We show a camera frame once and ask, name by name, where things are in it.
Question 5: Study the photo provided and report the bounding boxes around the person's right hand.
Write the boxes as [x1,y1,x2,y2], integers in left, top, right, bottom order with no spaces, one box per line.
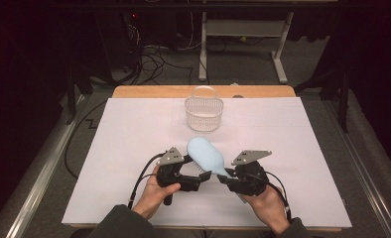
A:
[241,185,291,236]

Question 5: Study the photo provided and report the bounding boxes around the left hand-held gripper black cable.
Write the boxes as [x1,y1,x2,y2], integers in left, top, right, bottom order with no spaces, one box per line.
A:
[127,153,167,210]

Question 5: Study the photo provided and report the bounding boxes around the long black floor cable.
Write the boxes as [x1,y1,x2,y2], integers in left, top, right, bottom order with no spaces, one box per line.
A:
[64,99,108,179]

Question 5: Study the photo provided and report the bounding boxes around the white plastic slatted basket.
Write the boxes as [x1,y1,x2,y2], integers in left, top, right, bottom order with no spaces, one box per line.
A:
[184,85,224,132]

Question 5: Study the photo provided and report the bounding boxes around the wooden table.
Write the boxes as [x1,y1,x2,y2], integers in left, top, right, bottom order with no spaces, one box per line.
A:
[68,84,343,232]

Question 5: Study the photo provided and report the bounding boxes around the black metal stand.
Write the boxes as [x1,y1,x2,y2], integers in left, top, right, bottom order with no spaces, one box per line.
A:
[65,62,94,126]
[295,65,352,134]

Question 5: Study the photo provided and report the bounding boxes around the tangle of floor cables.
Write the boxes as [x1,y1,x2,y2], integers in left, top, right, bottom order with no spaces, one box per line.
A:
[123,13,197,85]

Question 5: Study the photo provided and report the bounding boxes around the hand-held gripper black cable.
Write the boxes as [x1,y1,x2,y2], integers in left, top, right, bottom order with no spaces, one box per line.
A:
[265,171,294,223]
[127,153,167,210]

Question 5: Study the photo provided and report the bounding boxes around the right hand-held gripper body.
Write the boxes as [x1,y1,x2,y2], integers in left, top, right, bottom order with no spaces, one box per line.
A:
[227,150,273,196]

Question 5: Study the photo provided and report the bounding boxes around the person's left hand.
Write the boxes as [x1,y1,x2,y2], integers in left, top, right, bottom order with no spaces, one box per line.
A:
[132,165,182,220]

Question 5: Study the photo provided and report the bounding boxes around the aluminium floor rail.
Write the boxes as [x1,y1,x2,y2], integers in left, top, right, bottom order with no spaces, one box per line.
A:
[4,94,86,238]
[322,98,391,238]

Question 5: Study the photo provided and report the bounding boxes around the light blue hairbrush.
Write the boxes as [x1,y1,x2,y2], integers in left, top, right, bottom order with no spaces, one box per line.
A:
[187,136,233,179]

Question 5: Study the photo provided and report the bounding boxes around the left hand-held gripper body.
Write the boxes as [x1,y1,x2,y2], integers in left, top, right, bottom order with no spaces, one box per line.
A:
[155,147,203,206]

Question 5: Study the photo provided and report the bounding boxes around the dark equipment case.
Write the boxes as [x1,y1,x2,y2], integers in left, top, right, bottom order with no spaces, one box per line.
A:
[95,11,142,75]

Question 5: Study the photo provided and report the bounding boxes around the white metal stand frame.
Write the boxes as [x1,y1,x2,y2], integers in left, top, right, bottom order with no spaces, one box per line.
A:
[197,11,296,84]

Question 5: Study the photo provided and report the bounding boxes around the right hand-held gripper black cable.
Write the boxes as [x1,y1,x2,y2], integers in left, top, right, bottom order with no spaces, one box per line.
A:
[265,171,294,223]

